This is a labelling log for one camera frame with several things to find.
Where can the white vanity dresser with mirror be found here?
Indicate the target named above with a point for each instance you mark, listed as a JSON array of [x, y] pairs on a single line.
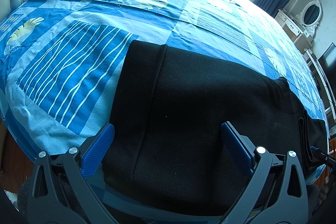
[[301, 28]]

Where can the blue patterned bed sheet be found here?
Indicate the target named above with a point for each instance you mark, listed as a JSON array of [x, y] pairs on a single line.
[[61, 61]]

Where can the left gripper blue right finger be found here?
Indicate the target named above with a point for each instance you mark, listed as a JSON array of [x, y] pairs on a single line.
[[291, 205]]

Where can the white tv stand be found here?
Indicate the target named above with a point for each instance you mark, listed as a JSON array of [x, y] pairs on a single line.
[[322, 83]]

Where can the black studded pants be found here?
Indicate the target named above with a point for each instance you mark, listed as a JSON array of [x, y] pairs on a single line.
[[168, 151]]

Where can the black flat television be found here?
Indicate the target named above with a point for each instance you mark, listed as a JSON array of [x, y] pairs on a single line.
[[328, 63]]

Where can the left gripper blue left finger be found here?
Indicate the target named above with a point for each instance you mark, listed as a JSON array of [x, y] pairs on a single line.
[[59, 191]]

